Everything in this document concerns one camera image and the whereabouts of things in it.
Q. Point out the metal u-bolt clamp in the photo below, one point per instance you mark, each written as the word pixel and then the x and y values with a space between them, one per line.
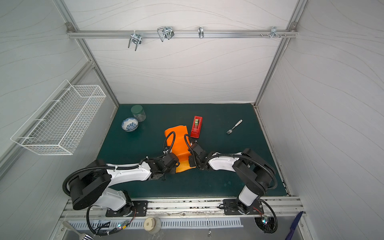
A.
pixel 165 32
pixel 135 40

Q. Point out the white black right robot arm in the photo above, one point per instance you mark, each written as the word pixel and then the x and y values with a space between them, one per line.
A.
pixel 257 175

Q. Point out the red tape dispenser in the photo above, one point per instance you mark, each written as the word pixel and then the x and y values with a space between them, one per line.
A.
pixel 196 128

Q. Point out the metal u-bolt clamp middle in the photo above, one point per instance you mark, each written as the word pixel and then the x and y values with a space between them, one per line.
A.
pixel 165 32

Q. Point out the blue handled tool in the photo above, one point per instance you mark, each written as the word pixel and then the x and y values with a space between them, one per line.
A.
pixel 294 225

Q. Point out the fork with white handle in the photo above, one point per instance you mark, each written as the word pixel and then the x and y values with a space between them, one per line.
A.
pixel 237 124

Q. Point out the white wire basket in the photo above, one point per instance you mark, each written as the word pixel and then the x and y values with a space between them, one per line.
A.
pixel 58 125

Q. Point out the metal ring clamp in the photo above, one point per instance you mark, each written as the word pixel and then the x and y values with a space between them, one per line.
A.
pixel 201 32

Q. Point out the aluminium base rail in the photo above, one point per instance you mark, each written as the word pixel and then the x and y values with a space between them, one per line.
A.
pixel 210 207

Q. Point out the orange wrapping paper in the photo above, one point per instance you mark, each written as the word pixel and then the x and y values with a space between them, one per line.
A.
pixel 180 148

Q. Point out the green lidded glass jar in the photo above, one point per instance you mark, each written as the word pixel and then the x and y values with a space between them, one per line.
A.
pixel 138 112

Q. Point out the round white puck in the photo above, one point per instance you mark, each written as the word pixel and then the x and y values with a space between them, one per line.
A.
pixel 152 225

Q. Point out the metal u-bolt clamp left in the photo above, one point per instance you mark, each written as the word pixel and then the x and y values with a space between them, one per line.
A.
pixel 135 40

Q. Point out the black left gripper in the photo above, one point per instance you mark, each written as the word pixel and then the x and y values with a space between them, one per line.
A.
pixel 173 170

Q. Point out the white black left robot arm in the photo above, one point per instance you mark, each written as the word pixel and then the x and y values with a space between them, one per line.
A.
pixel 91 186

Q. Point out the blue white ceramic bowl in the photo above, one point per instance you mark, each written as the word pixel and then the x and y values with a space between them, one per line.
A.
pixel 130 124

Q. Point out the metal bracket clamp right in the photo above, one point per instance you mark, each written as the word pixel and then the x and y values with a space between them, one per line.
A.
pixel 273 34

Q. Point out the aluminium cross rail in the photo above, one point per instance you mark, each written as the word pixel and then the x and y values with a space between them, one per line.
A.
pixel 179 34

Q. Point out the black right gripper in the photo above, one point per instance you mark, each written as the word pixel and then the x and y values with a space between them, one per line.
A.
pixel 193 156

